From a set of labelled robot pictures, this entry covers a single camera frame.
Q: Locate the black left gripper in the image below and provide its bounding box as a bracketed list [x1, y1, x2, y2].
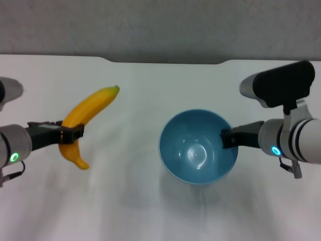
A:
[26, 121, 85, 153]

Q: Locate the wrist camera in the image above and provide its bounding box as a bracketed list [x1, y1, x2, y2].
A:
[239, 60, 316, 109]
[0, 77, 24, 111]

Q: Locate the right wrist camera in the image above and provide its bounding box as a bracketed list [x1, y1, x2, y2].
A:
[239, 60, 316, 109]

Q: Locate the blue bowl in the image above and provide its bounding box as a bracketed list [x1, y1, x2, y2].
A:
[158, 108, 239, 186]

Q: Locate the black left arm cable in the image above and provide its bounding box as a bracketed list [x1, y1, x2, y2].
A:
[0, 160, 26, 188]

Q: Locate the right arm cable with plug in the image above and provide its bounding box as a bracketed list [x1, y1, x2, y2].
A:
[279, 156, 303, 179]

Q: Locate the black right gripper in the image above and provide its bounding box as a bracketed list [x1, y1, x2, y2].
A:
[219, 120, 265, 150]

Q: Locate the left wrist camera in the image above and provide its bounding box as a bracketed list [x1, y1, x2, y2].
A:
[0, 77, 24, 111]

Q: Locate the yellow banana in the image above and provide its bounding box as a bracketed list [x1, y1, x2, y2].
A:
[58, 85, 120, 170]

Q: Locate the white right camera mount bracket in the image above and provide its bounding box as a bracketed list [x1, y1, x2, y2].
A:
[282, 99, 314, 122]

